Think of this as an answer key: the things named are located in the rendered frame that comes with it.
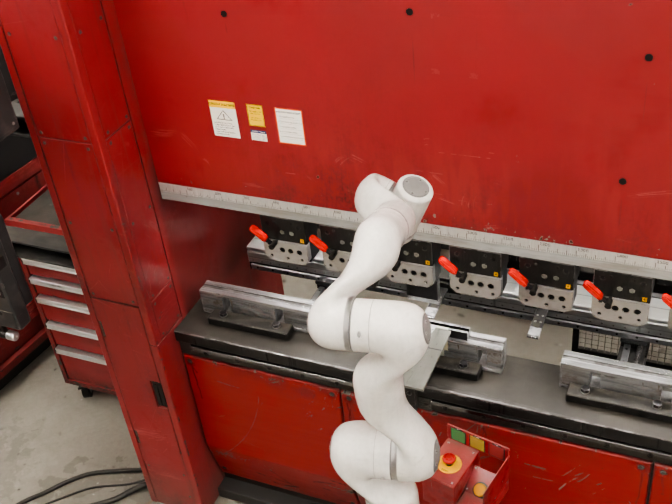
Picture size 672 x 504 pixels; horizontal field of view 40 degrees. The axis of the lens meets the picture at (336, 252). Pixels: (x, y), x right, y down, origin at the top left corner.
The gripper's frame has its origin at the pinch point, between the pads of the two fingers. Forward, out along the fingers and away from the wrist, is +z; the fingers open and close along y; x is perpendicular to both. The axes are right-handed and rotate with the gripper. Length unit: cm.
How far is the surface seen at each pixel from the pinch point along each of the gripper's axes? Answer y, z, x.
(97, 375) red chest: -30, 186, -92
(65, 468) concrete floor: 6, 201, -83
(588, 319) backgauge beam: -55, 41, 63
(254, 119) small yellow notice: -35, 8, -51
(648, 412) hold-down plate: -25, 31, 85
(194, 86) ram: -35, 7, -71
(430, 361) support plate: -16, 46, 24
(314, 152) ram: -34.5, 8.4, -31.8
